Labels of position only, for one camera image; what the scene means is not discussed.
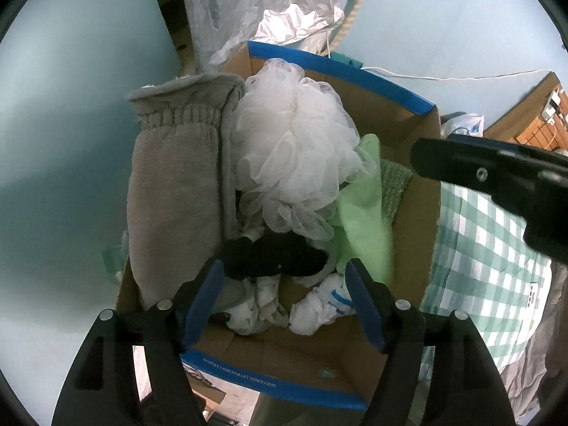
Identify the white charger on shelf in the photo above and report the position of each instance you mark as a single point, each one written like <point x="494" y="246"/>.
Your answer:
<point x="552" y="106"/>

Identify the grey bed blanket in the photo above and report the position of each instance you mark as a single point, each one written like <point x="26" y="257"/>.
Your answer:
<point x="531" y="380"/>

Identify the green scouring pad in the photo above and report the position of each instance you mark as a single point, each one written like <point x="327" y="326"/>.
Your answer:
<point x="394" y="181"/>

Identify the white blue sock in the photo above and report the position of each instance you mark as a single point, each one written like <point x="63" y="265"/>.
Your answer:
<point x="321" y="306"/>

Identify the white plastic bag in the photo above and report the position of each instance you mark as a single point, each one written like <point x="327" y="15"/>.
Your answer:
<point x="463" y="125"/>

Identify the grey fleece towel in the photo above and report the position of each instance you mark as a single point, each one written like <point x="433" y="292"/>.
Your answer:
<point x="181" y="199"/>

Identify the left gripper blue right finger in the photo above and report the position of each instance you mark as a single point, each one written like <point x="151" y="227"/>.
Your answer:
<point x="465" y="387"/>

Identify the white smartphone with stickers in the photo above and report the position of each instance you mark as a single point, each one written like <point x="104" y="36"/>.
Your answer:
<point x="532" y="290"/>

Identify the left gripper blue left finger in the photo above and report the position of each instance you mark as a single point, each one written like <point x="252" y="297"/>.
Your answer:
<point x="101" y="387"/>

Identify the teal storage box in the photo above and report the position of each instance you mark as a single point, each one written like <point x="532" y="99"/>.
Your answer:
<point x="346" y="60"/>

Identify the black sock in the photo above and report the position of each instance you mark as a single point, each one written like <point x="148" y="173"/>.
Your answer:
<point x="272" y="254"/>

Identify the wooden headboard shelf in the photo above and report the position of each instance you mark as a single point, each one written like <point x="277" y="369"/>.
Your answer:
<point x="523" y="124"/>

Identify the light green cloth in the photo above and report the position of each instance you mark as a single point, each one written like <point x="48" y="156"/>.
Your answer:
<point x="364" y="233"/>

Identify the silver foil cover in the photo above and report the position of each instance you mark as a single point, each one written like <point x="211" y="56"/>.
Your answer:
<point x="219" y="27"/>

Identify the white mesh bath loofah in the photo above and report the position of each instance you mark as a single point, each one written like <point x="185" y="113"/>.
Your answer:
<point x="294" y="147"/>

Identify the green checkered tablecloth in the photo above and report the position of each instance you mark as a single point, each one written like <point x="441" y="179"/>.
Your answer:
<point x="481" y="265"/>

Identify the white socks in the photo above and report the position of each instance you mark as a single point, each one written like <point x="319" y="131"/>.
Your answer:
<point x="261" y="310"/>

